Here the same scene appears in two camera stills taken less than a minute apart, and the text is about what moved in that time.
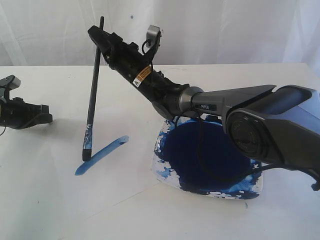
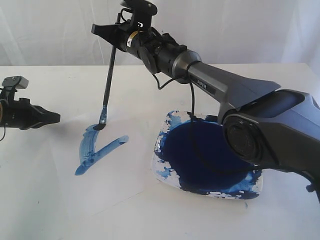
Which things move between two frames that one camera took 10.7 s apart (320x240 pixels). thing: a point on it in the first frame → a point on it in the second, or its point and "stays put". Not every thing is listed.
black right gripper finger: x=101 y=37 → x=111 y=32
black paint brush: x=88 y=139 → x=108 y=86
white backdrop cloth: x=54 y=33 stays put
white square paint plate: x=196 y=154 stays put
